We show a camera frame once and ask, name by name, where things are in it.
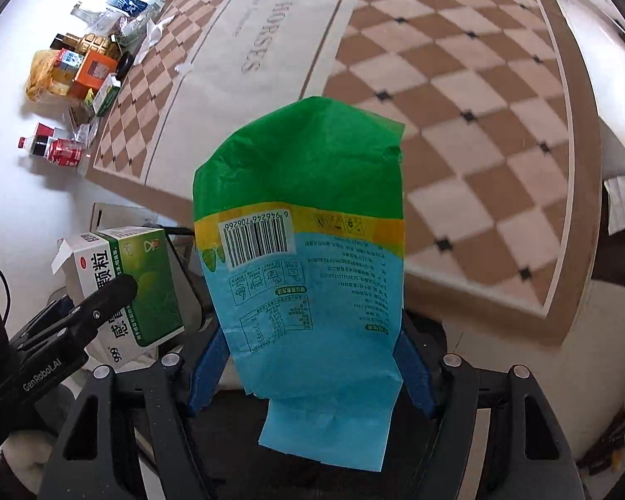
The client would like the white green medicine box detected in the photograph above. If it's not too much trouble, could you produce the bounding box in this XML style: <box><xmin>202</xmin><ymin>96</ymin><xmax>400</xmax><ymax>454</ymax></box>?
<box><xmin>52</xmin><ymin>226</ymin><xmax>184</xmax><ymax>368</ymax></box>

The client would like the green blue rice bag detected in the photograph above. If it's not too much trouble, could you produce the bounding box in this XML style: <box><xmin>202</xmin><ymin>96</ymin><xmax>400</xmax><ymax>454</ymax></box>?
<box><xmin>193</xmin><ymin>97</ymin><xmax>405</xmax><ymax>472</ymax></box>

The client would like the red cola can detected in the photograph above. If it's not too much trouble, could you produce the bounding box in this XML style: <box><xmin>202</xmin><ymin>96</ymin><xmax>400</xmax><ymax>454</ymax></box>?
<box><xmin>45</xmin><ymin>138</ymin><xmax>84</xmax><ymax>167</ymax></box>

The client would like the green white small carton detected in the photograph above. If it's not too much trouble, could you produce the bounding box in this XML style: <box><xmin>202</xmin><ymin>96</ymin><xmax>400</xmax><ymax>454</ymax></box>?
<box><xmin>91</xmin><ymin>72</ymin><xmax>122</xmax><ymax>118</ymax></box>

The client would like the orange box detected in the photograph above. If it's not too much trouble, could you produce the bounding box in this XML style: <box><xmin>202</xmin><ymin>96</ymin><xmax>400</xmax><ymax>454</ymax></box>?
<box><xmin>66</xmin><ymin>51</ymin><xmax>118</xmax><ymax>100</ymax></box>

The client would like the yellow snack bag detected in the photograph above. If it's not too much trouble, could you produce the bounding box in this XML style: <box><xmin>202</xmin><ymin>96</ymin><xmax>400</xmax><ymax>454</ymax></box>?
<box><xmin>24</xmin><ymin>49</ymin><xmax>68</xmax><ymax>103</ymax></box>

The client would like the black round lid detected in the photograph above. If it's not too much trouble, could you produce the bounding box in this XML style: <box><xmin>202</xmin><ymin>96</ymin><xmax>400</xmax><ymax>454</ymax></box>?
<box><xmin>116</xmin><ymin>51</ymin><xmax>134</xmax><ymax>81</ymax></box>

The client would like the crumpled white tissue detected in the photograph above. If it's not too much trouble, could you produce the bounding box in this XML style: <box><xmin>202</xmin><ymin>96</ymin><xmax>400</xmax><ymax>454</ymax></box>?
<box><xmin>134</xmin><ymin>15</ymin><xmax>176</xmax><ymax>65</ymax></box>

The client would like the checkered brown table mat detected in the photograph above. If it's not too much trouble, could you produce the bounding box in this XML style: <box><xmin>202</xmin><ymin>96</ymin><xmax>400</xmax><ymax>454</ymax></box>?
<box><xmin>87</xmin><ymin>0</ymin><xmax>602</xmax><ymax>345</ymax></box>

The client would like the blue label water bottle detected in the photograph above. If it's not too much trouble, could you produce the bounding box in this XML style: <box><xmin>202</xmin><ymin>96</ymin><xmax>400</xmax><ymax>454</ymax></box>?
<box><xmin>107</xmin><ymin>0</ymin><xmax>148</xmax><ymax>17</ymax></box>

